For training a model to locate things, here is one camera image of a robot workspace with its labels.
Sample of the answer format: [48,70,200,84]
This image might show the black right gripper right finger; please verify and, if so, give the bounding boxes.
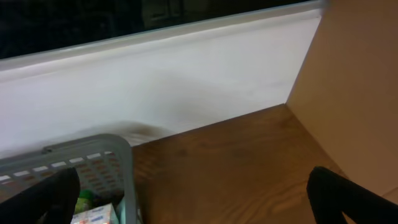
[307,166,397,224]

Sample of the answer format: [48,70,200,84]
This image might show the tissue pack multipack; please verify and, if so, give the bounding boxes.
[71,203,119,224]

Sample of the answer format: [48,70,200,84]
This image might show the grey plastic basket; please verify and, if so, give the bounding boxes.
[1,134,142,223]

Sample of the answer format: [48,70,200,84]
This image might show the green lid jar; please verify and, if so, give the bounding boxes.
[74,190,95,214]

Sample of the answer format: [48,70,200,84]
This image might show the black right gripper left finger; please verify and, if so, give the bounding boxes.
[1,167,80,224]

